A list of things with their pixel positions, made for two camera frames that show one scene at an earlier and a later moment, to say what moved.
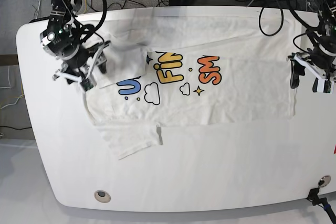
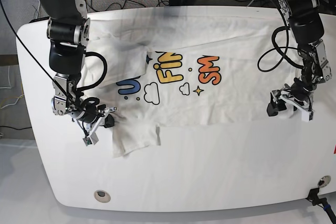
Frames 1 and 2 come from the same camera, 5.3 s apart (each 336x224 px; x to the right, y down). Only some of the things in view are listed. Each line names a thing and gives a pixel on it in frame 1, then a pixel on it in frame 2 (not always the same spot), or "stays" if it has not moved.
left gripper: [322, 65] -> [298, 93]
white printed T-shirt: [191, 66] stays
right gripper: [81, 68] -> [91, 114]
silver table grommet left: [102, 196] stays
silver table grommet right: [324, 181] stays
